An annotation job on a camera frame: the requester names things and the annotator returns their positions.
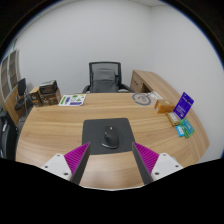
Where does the tall brown cardboard box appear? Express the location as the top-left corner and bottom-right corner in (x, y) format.
(29, 86), (44, 108)

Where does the white sticker sheet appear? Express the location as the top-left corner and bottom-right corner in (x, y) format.
(58, 93), (87, 107)

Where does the black visitor chair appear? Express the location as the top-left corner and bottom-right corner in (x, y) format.
(13, 77), (31, 118)

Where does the green card pack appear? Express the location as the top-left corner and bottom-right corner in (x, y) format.
(179, 118), (196, 139)

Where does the black leather armchair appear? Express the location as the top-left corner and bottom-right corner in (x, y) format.
(0, 111), (19, 161)

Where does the wooden shelf unit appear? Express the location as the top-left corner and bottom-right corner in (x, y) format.
(0, 49), (22, 124)

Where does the black cardboard box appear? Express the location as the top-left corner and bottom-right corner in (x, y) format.
(38, 79), (58, 96)

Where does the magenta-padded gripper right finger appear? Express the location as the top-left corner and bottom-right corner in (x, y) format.
(131, 142), (184, 186)

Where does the dark grey mouse pad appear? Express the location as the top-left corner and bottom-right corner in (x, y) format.
(81, 117), (137, 156)

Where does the small orange-brown box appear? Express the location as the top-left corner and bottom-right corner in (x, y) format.
(153, 99), (176, 115)

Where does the wooden side desk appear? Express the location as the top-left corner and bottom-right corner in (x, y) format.
(129, 69), (178, 101)

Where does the small brown flat pack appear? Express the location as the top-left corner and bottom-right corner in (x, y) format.
(165, 111), (182, 128)

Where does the black mesh office chair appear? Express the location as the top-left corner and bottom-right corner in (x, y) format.
(81, 61), (134, 94)

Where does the round grey disc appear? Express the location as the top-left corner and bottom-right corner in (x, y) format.
(131, 90), (164, 107)

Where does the wide brown cardboard box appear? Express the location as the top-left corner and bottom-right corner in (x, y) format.
(39, 88), (62, 107)

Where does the black computer mouse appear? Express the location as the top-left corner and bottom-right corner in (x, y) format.
(100, 124), (120, 150)

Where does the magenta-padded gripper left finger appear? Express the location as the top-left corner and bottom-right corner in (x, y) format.
(40, 142), (92, 186)

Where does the purple card package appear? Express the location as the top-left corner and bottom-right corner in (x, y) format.
(172, 91), (195, 121)

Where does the teal card pack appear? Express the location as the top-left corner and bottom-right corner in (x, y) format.
(175, 125), (186, 138)

